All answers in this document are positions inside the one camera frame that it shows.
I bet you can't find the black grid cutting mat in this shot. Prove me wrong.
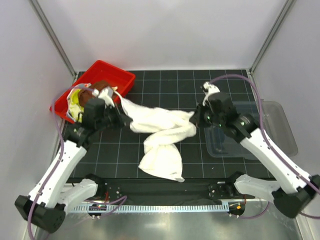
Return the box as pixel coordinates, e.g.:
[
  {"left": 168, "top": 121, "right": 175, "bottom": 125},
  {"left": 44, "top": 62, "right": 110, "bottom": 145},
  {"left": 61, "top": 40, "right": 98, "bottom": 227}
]
[{"left": 71, "top": 69, "right": 272, "bottom": 179}]

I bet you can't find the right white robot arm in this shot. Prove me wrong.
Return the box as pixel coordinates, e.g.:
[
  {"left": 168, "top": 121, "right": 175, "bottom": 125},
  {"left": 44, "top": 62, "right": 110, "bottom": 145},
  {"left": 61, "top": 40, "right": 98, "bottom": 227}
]
[{"left": 190, "top": 91, "right": 320, "bottom": 219}]

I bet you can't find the brown towel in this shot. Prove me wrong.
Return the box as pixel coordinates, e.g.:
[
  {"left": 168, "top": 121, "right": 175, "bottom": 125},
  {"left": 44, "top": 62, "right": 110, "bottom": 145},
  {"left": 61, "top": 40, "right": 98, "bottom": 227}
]
[{"left": 77, "top": 79, "right": 113, "bottom": 108}]

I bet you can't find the yellow patterned towel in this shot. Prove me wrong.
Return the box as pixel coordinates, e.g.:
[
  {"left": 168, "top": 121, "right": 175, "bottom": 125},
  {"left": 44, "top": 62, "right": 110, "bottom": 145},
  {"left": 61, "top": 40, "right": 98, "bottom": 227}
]
[{"left": 66, "top": 83, "right": 91, "bottom": 122}]

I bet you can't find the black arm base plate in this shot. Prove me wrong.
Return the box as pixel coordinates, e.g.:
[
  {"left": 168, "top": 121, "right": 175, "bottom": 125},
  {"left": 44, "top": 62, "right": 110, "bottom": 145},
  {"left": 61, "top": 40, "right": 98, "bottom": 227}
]
[{"left": 89, "top": 178, "right": 253, "bottom": 206}]

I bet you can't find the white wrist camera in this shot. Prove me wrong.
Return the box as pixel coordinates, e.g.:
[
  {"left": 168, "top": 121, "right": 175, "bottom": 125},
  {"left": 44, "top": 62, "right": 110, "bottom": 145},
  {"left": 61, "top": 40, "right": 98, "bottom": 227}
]
[
  {"left": 201, "top": 81, "right": 220, "bottom": 106},
  {"left": 92, "top": 86, "right": 115, "bottom": 108}
]

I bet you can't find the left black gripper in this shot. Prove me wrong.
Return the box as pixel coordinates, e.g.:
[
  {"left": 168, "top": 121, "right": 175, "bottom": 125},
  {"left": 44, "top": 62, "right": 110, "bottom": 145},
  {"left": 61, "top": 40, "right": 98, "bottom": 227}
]
[{"left": 96, "top": 102, "right": 133, "bottom": 132}]

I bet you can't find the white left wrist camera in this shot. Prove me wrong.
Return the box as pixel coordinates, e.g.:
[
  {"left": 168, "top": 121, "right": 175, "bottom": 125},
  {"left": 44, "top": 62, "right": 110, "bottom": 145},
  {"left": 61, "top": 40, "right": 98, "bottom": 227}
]
[{"left": 92, "top": 86, "right": 115, "bottom": 108}]

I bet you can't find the white terry towel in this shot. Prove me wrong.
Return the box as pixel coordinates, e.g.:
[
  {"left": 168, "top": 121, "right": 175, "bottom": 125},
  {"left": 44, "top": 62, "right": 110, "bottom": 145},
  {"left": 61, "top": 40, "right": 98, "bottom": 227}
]
[{"left": 119, "top": 96, "right": 197, "bottom": 183}]

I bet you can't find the red plastic bin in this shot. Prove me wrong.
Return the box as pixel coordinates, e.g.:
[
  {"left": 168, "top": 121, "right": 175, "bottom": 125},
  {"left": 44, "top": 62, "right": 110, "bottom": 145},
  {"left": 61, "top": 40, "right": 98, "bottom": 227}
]
[{"left": 50, "top": 60, "right": 136, "bottom": 124}]

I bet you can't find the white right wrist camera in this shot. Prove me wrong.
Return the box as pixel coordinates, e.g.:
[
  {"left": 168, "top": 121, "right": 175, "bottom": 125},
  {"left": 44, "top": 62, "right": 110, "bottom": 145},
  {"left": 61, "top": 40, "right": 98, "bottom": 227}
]
[{"left": 201, "top": 81, "right": 220, "bottom": 106}]

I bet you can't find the perforated metal cable rail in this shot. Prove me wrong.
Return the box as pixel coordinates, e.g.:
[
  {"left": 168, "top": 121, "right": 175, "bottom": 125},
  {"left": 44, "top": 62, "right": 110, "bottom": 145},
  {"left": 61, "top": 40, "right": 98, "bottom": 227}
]
[{"left": 69, "top": 203, "right": 229, "bottom": 214}]

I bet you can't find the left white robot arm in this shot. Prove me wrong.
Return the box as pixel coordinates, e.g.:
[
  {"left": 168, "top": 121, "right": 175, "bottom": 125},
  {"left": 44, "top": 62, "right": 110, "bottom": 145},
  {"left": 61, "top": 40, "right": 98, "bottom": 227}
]
[{"left": 14, "top": 98, "right": 131, "bottom": 239}]

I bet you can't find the clear plastic container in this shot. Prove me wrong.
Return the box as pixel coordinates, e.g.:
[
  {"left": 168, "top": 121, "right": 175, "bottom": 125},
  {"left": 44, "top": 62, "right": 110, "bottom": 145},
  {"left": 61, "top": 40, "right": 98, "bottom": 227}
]
[{"left": 201, "top": 99, "right": 299, "bottom": 161}]

